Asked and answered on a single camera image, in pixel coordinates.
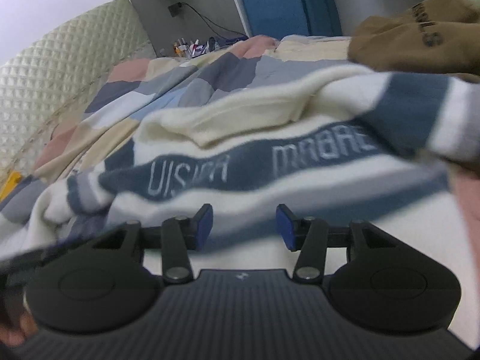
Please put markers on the yellow object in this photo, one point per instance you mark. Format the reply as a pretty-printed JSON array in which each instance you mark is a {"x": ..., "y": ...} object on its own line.
[{"x": 9, "y": 185}]

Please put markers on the cluster of small bottles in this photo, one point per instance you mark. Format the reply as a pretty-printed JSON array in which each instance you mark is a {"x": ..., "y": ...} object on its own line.
[{"x": 191, "y": 48}]

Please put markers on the white blue striped sweater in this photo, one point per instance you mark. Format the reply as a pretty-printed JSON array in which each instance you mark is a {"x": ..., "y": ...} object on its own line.
[{"x": 262, "y": 195}]

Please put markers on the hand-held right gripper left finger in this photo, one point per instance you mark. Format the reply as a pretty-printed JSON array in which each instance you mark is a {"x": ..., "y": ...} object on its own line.
[{"x": 202, "y": 227}]

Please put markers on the cream quilted headboard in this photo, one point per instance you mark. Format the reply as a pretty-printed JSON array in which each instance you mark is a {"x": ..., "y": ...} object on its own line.
[{"x": 48, "y": 82}]

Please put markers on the brown hoodie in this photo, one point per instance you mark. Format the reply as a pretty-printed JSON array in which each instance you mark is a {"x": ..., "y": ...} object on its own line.
[{"x": 405, "y": 41}]

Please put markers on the patchwork bed blanket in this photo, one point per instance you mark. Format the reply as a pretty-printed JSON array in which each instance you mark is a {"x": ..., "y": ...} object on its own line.
[{"x": 168, "y": 82}]

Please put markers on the black wall charger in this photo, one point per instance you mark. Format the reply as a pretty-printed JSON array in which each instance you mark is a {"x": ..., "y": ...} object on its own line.
[{"x": 174, "y": 9}]

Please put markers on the blue padded board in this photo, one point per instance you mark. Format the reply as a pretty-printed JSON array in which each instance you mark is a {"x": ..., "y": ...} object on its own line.
[{"x": 273, "y": 3}]

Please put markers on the person's right hand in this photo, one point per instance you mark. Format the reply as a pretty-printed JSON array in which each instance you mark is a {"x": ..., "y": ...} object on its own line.
[{"x": 22, "y": 328}]

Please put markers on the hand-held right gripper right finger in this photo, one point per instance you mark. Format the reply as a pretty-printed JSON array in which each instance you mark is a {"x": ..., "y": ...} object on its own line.
[{"x": 287, "y": 227}]

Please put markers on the blue curtain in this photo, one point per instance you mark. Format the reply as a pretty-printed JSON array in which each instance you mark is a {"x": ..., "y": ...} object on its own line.
[{"x": 318, "y": 0}]

